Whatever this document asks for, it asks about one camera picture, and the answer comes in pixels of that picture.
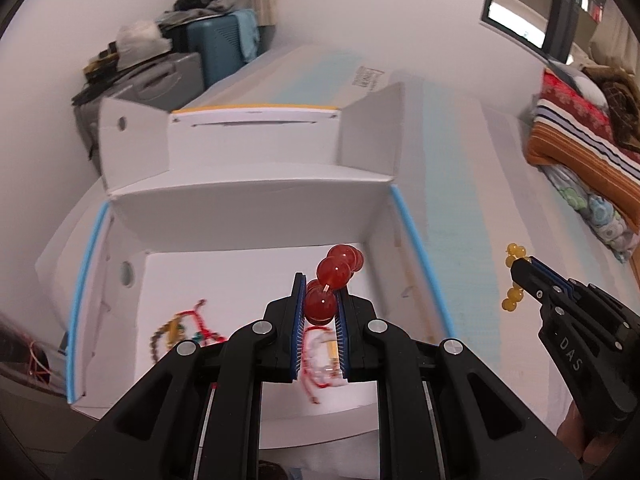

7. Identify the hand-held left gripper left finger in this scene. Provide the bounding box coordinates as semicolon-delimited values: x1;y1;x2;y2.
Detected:
55;272;307;480

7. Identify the yellow bead bracelet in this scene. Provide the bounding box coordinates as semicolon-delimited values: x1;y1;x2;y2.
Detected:
501;242;532;313

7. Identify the white cardboard box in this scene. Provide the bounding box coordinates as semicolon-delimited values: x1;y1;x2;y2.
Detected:
35;82;456;453

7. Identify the dark object with orange cords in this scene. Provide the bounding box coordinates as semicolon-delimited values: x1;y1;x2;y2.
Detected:
0;310;67;402

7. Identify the brown fuzzy blanket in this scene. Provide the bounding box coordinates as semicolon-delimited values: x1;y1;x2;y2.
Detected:
582;65;640;151

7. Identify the dark framed window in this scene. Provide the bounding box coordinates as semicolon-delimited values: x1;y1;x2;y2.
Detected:
480;0;614;64

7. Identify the black bag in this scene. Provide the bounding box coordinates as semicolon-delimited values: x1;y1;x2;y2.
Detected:
157;0;241;29

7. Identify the red bead bracelet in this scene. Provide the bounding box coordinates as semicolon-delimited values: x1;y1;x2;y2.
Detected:
304;244;365;326

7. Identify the red cord bracelet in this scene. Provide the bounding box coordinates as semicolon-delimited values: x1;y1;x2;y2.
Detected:
299;327;341;405

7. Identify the floral quilt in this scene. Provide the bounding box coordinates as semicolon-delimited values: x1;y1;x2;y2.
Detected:
542;162;640;264

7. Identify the white bead bracelet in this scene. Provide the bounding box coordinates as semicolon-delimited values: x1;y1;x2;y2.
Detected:
302;332;346;387

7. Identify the grey suitcase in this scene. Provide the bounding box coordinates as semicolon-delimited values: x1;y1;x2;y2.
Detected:
72;50;206;161

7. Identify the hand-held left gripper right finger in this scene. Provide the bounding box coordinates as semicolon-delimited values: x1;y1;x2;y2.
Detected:
336;290;583;480

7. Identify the red string beaded bracelet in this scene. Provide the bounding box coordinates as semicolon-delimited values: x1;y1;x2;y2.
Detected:
167;299;231;349

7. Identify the white plastic bag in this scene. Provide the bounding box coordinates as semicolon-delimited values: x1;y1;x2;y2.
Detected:
116;20;174;69

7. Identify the multicolour bead bracelet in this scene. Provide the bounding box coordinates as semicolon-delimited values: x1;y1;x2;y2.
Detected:
149;322;181;364

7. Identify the dark striped bundle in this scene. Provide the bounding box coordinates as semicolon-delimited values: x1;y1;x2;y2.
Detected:
70;42;121;106

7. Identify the person's right hand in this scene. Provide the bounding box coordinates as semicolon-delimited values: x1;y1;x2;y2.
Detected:
556;400;609;464

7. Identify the grey pillow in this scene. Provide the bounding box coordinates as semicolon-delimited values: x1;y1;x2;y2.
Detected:
547;60;609;106

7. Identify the light blue cloth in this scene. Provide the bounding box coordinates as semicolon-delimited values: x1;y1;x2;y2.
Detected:
235;9;262;64

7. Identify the blue suitcase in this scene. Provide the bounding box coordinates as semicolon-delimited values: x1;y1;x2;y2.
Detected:
187;12;251;89

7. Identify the striped folded blanket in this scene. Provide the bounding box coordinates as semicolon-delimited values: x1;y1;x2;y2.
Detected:
525;70;640;184

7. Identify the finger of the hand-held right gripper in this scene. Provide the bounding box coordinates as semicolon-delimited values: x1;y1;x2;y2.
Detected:
510;261;562;312
529;256;596;293

